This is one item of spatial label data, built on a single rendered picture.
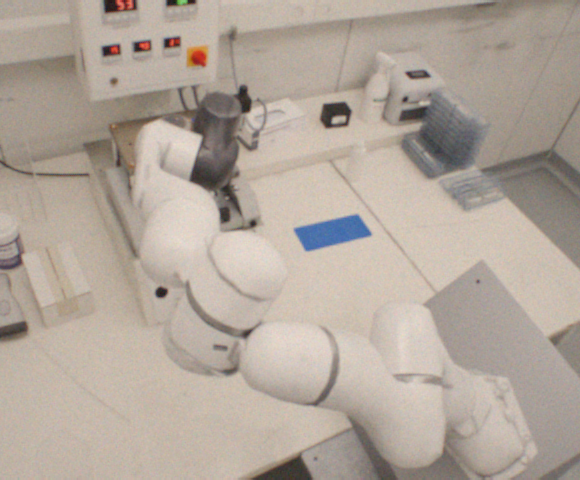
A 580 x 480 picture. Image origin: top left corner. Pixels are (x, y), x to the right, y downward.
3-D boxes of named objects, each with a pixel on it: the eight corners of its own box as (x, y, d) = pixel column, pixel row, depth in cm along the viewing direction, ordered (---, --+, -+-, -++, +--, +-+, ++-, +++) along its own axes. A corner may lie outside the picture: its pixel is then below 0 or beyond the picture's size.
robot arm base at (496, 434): (556, 453, 106) (542, 448, 96) (469, 501, 111) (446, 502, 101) (489, 350, 119) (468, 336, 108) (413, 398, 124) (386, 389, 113)
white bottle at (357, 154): (354, 184, 195) (364, 150, 185) (341, 177, 197) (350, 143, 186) (361, 176, 199) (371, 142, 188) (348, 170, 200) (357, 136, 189)
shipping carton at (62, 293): (27, 275, 153) (20, 252, 146) (77, 261, 158) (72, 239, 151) (42, 330, 142) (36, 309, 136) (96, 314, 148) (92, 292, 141)
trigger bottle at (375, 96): (354, 113, 215) (369, 52, 197) (371, 108, 219) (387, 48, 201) (369, 127, 211) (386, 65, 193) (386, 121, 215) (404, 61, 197)
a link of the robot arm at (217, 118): (171, 190, 112) (222, 206, 114) (179, 153, 100) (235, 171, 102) (195, 116, 120) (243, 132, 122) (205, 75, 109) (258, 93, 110)
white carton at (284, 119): (229, 132, 198) (231, 114, 193) (284, 114, 209) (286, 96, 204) (250, 152, 192) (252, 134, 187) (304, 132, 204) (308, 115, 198)
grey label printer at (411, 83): (361, 91, 227) (371, 51, 214) (405, 86, 233) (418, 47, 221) (391, 129, 212) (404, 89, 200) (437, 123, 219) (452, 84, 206)
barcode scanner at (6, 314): (-18, 285, 149) (-26, 265, 143) (15, 276, 152) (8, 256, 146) (-4, 348, 137) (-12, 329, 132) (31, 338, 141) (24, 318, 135)
